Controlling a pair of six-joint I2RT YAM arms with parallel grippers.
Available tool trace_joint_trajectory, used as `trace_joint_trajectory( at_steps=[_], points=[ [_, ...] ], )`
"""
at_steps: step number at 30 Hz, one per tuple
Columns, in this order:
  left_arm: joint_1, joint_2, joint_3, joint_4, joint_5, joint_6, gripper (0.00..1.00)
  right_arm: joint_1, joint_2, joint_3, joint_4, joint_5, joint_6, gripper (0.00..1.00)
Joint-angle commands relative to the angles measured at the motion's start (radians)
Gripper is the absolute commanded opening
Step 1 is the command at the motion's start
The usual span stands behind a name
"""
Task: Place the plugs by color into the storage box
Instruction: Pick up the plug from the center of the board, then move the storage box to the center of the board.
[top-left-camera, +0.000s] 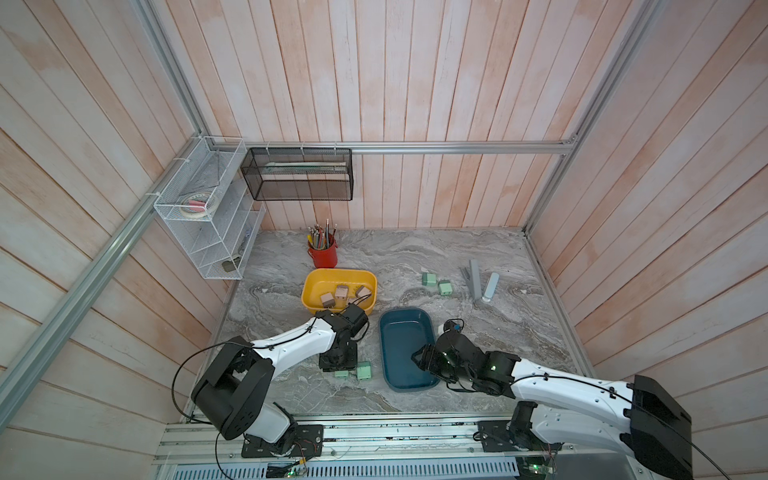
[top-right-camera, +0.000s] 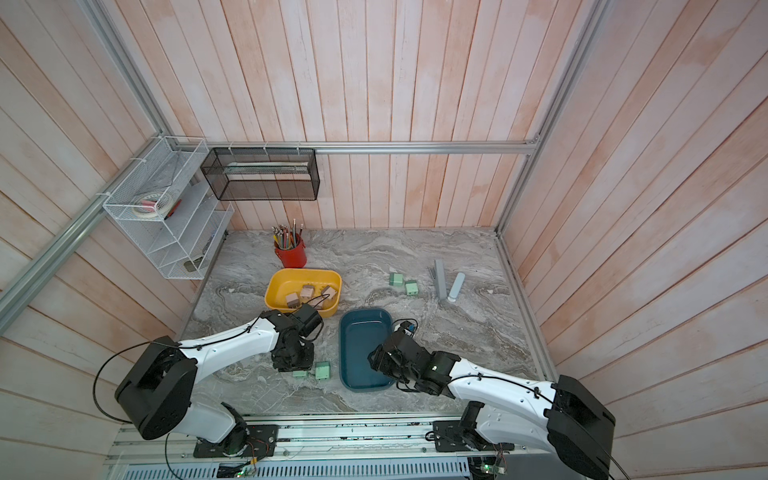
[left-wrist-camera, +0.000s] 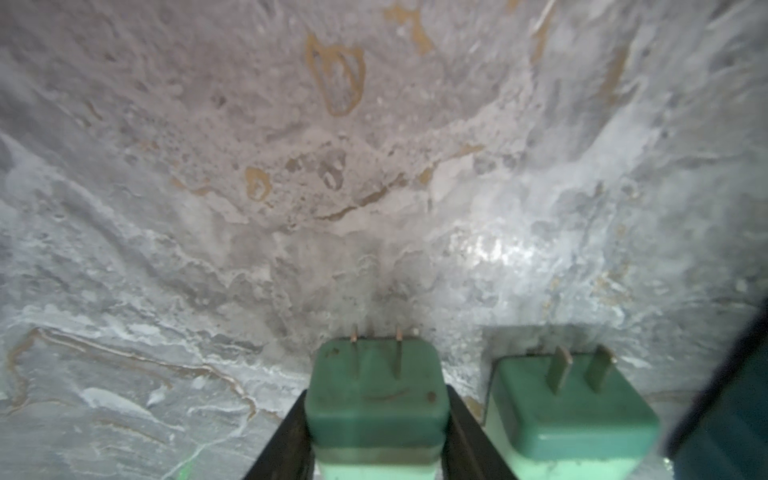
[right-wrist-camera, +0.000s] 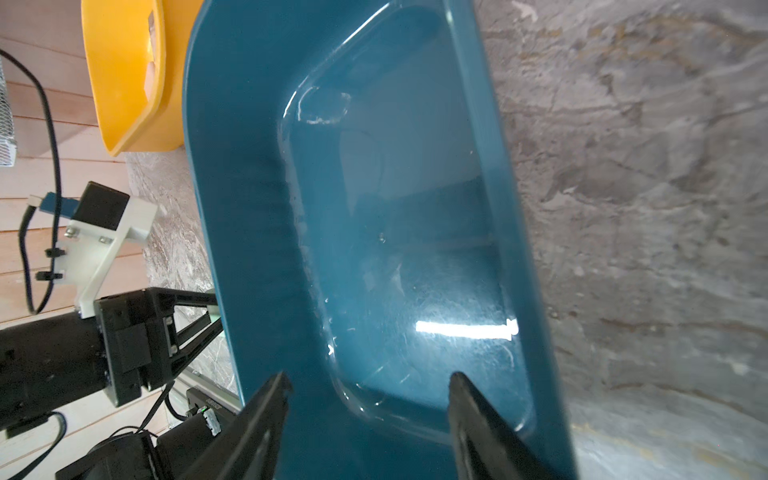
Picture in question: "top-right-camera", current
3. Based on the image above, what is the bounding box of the red pencil holder cup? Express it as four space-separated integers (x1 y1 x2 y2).
273 220 307 268

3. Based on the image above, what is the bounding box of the grey rectangular bar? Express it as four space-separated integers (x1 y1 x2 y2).
434 259 447 300

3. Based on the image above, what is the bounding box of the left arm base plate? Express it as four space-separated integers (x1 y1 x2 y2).
193 424 279 460

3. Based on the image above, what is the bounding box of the light blue cylinder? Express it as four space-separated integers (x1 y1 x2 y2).
447 272 466 303

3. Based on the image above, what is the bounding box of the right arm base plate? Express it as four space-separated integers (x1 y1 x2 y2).
431 420 515 453

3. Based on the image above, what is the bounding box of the tape roll on shelf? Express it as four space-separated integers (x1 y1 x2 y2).
131 191 173 220

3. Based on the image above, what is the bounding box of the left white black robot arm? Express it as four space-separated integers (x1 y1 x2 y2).
115 305 324 457

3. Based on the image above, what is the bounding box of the black mesh wall basket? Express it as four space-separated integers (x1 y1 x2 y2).
201 147 320 201

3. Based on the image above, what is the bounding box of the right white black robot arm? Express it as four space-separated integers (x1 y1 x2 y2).
368 323 616 479

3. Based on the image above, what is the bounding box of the yellow plastic storage box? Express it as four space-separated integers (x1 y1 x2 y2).
265 269 342 318

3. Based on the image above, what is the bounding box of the teal plastic storage box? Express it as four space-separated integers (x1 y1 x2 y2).
339 308 394 393

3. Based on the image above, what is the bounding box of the white wire wall shelf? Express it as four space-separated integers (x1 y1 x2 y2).
103 136 234 280

